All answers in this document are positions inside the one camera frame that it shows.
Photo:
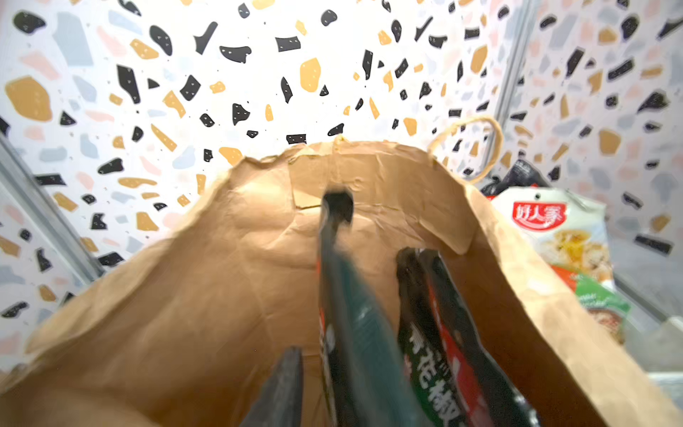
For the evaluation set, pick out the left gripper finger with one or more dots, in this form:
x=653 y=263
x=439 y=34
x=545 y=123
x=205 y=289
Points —
x=280 y=399

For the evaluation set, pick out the brown paper bag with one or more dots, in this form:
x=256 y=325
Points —
x=185 y=332

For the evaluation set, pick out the black white red packet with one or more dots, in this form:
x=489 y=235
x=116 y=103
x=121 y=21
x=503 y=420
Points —
x=454 y=378

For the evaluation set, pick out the white condiment packet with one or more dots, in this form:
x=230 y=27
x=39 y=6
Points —
x=569 y=232

